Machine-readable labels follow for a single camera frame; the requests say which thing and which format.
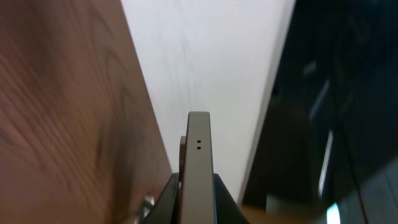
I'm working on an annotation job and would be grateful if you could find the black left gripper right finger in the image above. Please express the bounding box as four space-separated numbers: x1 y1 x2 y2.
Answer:
213 174 249 224

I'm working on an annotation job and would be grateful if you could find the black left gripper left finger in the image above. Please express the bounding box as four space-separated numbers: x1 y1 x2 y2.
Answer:
139 172 179 224

